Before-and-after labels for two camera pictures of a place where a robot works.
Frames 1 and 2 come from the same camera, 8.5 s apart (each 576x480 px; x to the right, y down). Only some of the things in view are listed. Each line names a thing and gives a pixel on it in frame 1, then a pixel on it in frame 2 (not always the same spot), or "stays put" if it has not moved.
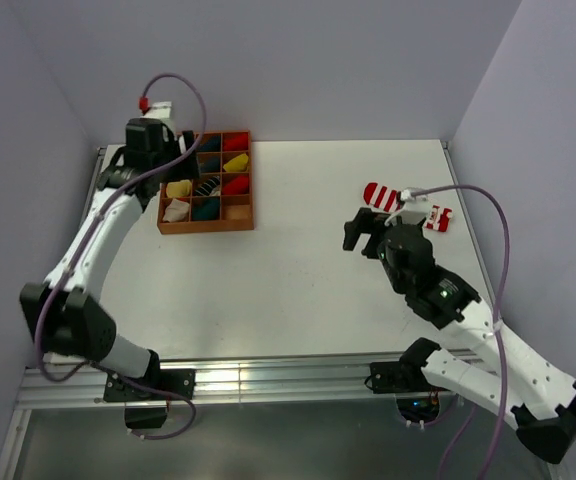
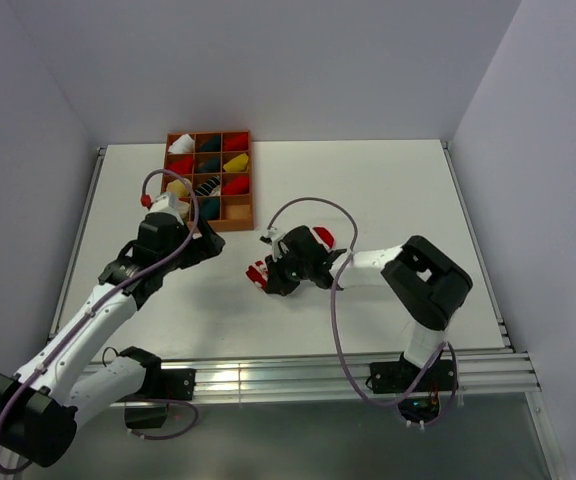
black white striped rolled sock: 206,188 stays put
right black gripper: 365,220 to 276,282
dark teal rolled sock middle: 210,163 stays put
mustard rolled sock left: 179,189 stays put
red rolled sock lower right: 239,185 stays put
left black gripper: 186,169 to 206,245
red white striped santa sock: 388,199 to 259,272
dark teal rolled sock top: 211,144 stays put
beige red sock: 177,211 stays put
